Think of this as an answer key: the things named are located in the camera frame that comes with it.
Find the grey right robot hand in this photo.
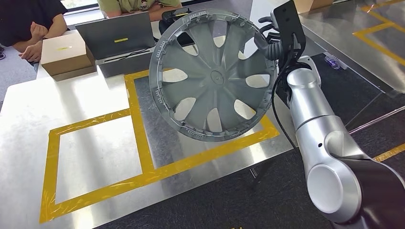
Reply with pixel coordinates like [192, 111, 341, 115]
[253, 16, 275, 54]

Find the grey plastic wheel cover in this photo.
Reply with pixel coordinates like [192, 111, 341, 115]
[149, 8, 279, 143]

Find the steel workbench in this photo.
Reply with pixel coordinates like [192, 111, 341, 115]
[250, 0, 405, 93]
[0, 9, 297, 229]

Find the yellow workbench tape outline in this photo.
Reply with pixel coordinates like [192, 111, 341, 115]
[39, 69, 281, 224]

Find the clear plastic bottle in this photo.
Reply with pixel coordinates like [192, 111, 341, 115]
[324, 54, 348, 70]

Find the black device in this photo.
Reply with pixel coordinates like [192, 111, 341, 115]
[158, 8, 194, 45]

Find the grey laptop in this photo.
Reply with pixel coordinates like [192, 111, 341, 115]
[75, 11, 156, 79]

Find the flat cardboard box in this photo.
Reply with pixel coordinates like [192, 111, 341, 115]
[50, 64, 98, 82]

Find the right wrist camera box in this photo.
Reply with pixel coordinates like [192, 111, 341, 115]
[271, 0, 307, 62]

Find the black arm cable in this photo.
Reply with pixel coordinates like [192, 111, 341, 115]
[271, 47, 299, 152]

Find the black laptop cable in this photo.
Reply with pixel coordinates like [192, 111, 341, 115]
[104, 47, 152, 63]

